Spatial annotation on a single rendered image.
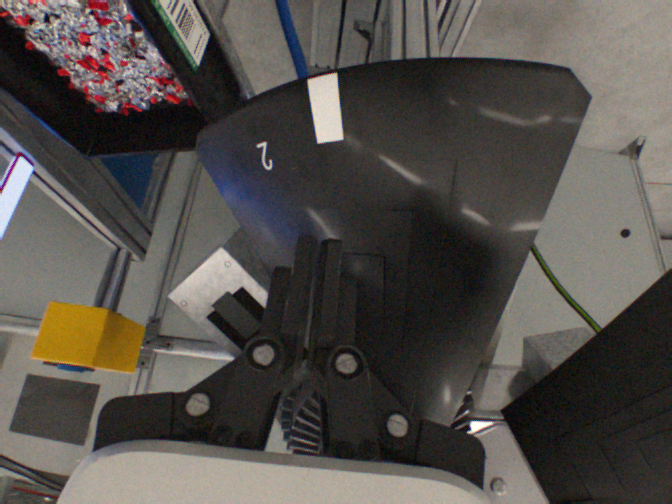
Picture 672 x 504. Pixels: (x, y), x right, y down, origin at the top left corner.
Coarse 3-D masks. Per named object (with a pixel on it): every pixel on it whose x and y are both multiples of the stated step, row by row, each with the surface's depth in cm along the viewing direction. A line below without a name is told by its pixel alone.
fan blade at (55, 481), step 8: (0, 456) 20; (0, 464) 23; (8, 464) 21; (16, 464) 21; (16, 472) 23; (24, 472) 21; (32, 472) 21; (40, 472) 22; (48, 472) 29; (40, 480) 21; (48, 480) 21; (56, 480) 22; (64, 480) 25; (56, 488) 23
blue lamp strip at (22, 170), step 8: (24, 160) 39; (16, 168) 38; (24, 168) 39; (32, 168) 40; (16, 176) 38; (24, 176) 39; (8, 184) 37; (16, 184) 38; (24, 184) 39; (8, 192) 37; (16, 192) 38; (0, 200) 36; (8, 200) 37; (16, 200) 39; (0, 208) 37; (8, 208) 38; (0, 216) 37; (8, 216) 38; (0, 224) 37; (0, 232) 37
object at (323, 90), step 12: (312, 84) 18; (324, 84) 18; (336, 84) 18; (312, 96) 19; (324, 96) 18; (336, 96) 18; (312, 108) 19; (324, 108) 18; (336, 108) 18; (324, 120) 19; (336, 120) 18; (324, 132) 19; (336, 132) 19
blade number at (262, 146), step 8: (256, 136) 21; (264, 136) 21; (256, 144) 22; (264, 144) 21; (272, 144) 21; (256, 152) 22; (264, 152) 22; (272, 152) 21; (256, 160) 22; (264, 160) 22; (272, 160) 21; (264, 168) 22; (272, 168) 22; (280, 168) 21; (264, 176) 22; (272, 176) 22; (280, 176) 22
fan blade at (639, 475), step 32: (640, 320) 29; (576, 352) 30; (608, 352) 29; (640, 352) 28; (544, 384) 30; (576, 384) 29; (608, 384) 28; (640, 384) 27; (512, 416) 30; (544, 416) 29; (576, 416) 28; (608, 416) 27; (640, 416) 27; (544, 448) 28; (576, 448) 27; (608, 448) 27; (640, 448) 26; (544, 480) 27; (576, 480) 27; (608, 480) 26; (640, 480) 25
